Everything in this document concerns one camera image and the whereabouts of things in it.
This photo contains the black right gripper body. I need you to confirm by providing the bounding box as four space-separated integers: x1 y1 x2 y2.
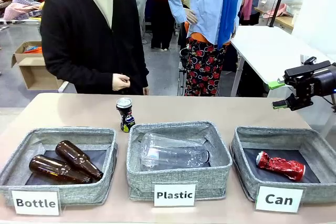
308 62 336 102

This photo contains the crushed red can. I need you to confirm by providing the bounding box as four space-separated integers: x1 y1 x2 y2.
256 151 307 182

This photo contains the clear plastic bottle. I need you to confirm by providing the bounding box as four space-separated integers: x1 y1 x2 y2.
140 132 211 170

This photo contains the brown glass bottle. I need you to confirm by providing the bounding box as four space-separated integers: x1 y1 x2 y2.
55 140 104 180
28 154 93 184

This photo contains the person's right forearm black sleeve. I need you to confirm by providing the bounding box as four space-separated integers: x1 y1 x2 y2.
73 70 115 92

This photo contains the person's left forearm black sleeve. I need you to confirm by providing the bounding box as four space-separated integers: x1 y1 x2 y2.
132 56 150 89

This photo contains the grey fabric basket can label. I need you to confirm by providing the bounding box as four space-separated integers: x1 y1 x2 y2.
230 125 336 204

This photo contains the white Can sign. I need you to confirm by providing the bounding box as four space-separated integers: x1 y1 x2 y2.
255 186 304 213

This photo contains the grey fabric basket plastic label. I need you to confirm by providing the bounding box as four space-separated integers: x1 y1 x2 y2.
126 121 233 201

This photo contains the crushed black blue soda can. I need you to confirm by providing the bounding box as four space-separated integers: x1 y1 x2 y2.
116 97 137 133

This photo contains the grey fabric basket bottle label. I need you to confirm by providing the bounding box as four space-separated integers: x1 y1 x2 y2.
0 126 118 206

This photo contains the person's right hand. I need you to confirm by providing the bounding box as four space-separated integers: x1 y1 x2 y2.
112 73 131 92

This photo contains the white folding table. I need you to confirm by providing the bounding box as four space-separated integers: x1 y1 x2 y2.
230 26 336 98

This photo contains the wooden desk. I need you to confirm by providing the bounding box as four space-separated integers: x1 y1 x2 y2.
254 7 295 30

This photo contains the pink cloth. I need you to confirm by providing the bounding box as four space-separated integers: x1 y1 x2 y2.
263 3 291 19

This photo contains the black red floral skirt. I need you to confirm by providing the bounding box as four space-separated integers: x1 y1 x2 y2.
184 36 229 97

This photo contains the blue scarf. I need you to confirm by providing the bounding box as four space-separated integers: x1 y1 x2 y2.
217 0 245 49

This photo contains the mannequin in light blue shirt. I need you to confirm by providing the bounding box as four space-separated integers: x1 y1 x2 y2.
167 0 248 46

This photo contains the person in dark clothes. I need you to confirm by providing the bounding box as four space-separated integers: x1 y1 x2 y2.
150 0 176 51

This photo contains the white Plastic sign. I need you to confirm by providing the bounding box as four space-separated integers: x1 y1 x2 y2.
153 184 196 207

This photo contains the person in black cardigan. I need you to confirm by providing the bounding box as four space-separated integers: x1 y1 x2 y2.
39 0 150 95

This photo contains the cardboard box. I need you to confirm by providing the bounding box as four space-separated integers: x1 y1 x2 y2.
10 41 69 91

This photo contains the white Bottle sign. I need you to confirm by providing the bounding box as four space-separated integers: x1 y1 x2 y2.
11 189 60 216

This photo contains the pile of colourful clothes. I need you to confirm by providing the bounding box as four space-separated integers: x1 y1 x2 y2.
0 0 46 23

